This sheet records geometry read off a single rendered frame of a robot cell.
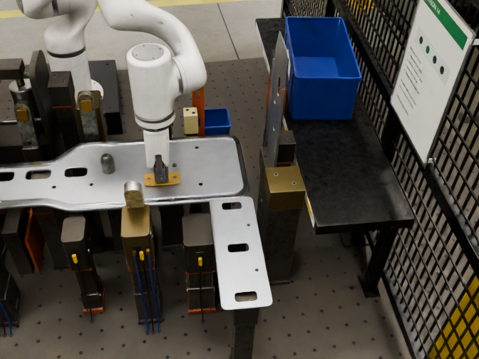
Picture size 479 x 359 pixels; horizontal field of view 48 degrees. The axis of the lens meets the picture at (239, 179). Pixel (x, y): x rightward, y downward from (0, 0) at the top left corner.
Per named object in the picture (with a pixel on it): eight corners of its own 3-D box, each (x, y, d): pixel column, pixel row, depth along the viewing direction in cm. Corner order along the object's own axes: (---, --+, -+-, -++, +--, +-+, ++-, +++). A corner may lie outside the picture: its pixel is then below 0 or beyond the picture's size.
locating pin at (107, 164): (102, 179, 128) (98, 159, 123) (103, 170, 130) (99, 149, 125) (116, 178, 128) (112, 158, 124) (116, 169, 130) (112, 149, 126)
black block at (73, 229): (82, 325, 132) (57, 253, 111) (85, 291, 139) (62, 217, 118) (104, 323, 133) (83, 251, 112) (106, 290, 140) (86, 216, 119)
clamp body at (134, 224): (137, 336, 130) (118, 248, 106) (137, 295, 139) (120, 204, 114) (164, 334, 131) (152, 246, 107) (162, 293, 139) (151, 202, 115)
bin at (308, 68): (290, 120, 139) (295, 77, 130) (281, 55, 160) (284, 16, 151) (353, 120, 139) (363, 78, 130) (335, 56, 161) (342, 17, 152)
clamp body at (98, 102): (97, 209, 159) (73, 110, 133) (99, 184, 167) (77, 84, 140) (120, 208, 160) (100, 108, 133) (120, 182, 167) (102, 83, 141)
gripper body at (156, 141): (137, 101, 115) (142, 140, 123) (136, 132, 108) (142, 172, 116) (172, 100, 116) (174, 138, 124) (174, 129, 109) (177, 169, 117)
